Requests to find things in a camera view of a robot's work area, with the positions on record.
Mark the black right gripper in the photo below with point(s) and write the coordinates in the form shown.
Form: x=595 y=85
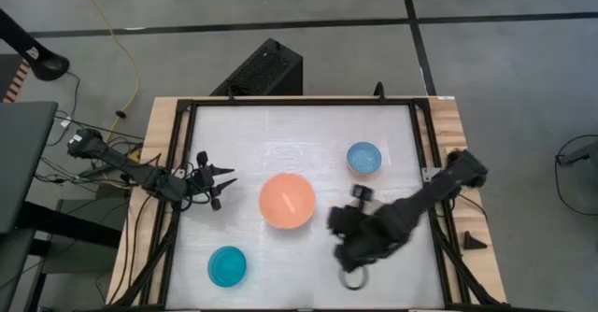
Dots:
x=369 y=232

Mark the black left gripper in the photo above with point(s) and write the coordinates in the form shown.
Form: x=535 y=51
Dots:
x=202 y=182

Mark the small light blue bowl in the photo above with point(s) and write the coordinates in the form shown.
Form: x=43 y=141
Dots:
x=364 y=157

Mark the teal blue bowl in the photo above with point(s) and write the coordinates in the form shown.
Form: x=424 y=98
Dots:
x=227 y=266

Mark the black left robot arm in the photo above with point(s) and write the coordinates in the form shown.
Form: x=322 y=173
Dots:
x=140 y=174

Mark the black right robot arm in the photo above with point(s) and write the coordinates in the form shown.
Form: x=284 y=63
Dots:
x=444 y=186

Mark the large salmon pink bowl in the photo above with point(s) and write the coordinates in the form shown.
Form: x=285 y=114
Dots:
x=287 y=201

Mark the white table mat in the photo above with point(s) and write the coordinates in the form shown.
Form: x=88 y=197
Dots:
x=280 y=130

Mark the silver mounting plate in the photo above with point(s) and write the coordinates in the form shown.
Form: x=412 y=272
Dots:
x=430 y=174

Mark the black perforated box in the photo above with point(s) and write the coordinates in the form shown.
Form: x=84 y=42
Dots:
x=264 y=69

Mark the grey desk top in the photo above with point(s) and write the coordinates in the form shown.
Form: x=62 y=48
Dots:
x=23 y=162

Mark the wooden slatted panel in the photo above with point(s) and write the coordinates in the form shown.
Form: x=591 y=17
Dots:
x=16 y=85

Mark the grey stand foot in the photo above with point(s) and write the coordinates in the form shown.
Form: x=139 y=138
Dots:
x=581 y=155

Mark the black stand pole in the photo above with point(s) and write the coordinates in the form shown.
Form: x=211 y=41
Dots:
x=28 y=46

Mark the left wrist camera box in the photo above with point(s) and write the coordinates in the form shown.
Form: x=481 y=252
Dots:
x=202 y=158

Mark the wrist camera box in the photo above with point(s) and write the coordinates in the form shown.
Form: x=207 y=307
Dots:
x=202 y=158
x=363 y=193

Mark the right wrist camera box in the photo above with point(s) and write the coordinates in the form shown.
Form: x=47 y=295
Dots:
x=363 y=193

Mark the black triangular bracket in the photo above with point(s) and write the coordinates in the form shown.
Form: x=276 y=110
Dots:
x=473 y=243

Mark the black frame clamp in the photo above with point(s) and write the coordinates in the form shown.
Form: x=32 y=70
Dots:
x=379 y=91

